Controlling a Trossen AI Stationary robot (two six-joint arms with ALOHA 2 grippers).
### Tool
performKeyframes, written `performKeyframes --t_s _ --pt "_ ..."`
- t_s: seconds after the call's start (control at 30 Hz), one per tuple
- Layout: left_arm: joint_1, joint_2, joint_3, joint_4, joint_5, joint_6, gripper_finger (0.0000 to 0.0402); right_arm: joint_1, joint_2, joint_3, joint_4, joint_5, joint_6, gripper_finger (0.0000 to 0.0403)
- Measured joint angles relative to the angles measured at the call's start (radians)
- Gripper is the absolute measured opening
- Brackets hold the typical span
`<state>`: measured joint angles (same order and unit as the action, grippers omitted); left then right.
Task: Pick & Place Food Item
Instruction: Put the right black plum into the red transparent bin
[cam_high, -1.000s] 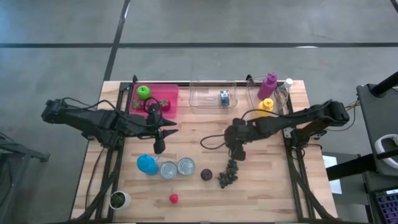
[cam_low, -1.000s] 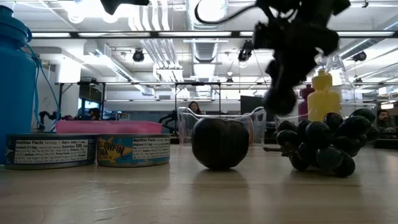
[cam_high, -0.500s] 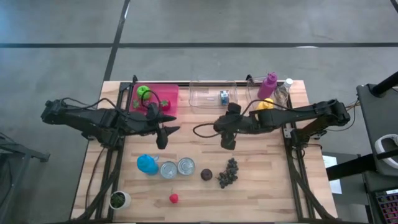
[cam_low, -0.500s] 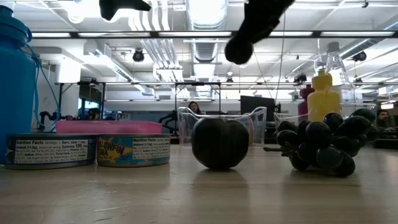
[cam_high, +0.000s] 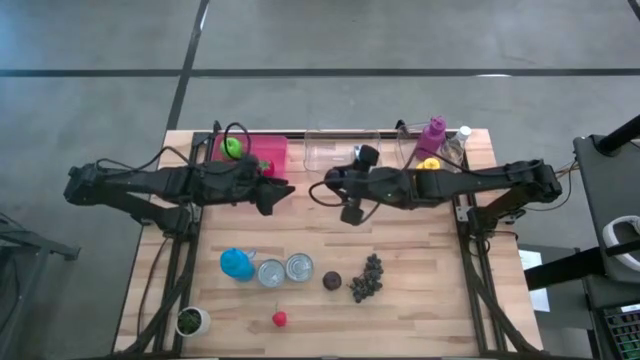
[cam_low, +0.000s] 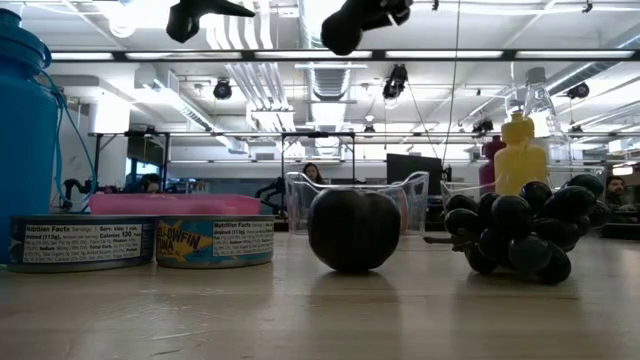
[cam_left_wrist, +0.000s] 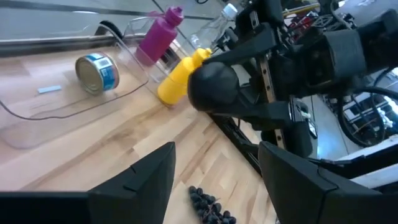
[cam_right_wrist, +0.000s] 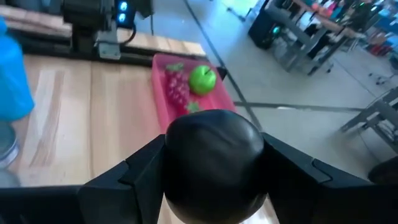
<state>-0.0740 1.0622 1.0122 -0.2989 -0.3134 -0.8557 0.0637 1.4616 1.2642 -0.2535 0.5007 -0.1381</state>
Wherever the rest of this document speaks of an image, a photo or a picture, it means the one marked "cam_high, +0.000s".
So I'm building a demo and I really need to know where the clear plastic bin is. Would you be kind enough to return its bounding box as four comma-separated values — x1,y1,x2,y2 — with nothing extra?
302,128,384,176
393,123,466,171

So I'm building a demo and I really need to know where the purple squeeze bottle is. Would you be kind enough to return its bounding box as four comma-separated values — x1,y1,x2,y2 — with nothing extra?
414,115,449,161

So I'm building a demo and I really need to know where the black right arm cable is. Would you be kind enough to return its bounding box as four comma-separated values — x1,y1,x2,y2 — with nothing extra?
308,179,381,224

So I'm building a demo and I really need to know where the colourful backlit keyboard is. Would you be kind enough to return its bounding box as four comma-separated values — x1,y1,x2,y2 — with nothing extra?
602,302,640,360

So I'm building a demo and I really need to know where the tuna can blue label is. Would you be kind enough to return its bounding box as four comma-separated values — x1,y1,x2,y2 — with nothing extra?
257,258,287,289
285,251,316,282

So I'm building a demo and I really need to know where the grey metal stand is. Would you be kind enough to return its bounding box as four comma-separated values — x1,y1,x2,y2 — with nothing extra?
0,214,82,360

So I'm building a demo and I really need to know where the black aluminium table frame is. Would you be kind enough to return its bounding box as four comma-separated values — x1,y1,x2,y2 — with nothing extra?
149,119,526,359

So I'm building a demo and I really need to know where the white round device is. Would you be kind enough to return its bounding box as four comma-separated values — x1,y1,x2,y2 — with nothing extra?
601,214,640,274

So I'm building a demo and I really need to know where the white paper sheet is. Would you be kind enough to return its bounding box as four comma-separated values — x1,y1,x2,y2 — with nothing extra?
518,248,552,314

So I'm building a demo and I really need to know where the clear plastic bottle white cap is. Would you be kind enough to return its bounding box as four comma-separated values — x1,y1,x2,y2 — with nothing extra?
442,125,473,169

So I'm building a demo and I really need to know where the small plant white pot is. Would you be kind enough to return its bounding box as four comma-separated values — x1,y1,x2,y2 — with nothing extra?
174,305,212,338

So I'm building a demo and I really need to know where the black pole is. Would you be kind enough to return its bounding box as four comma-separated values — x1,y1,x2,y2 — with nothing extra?
594,113,640,157

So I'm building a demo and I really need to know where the brown cable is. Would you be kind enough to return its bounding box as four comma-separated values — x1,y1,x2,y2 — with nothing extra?
135,233,171,326

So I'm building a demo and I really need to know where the blue squeeze bottle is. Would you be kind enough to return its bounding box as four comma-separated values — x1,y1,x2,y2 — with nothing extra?
219,247,257,283

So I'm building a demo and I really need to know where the dark toy grape bunch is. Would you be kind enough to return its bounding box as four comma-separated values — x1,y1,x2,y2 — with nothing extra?
347,254,386,305

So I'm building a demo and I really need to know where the black side desk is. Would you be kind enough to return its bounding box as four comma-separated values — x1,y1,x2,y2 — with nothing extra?
524,133,640,360

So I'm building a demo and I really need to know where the pink plastic bin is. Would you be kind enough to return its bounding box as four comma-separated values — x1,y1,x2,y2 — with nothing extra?
207,133,290,181

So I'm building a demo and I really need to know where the dark purple toy plum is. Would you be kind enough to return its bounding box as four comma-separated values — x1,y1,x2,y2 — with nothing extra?
321,270,343,292

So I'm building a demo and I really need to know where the green toy apple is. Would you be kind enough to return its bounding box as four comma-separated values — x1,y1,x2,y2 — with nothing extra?
220,137,245,161

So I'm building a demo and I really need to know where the small red toy strawberry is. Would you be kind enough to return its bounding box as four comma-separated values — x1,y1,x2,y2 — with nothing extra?
271,302,289,329

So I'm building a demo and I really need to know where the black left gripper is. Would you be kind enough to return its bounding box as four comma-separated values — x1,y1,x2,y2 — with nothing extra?
257,177,297,202

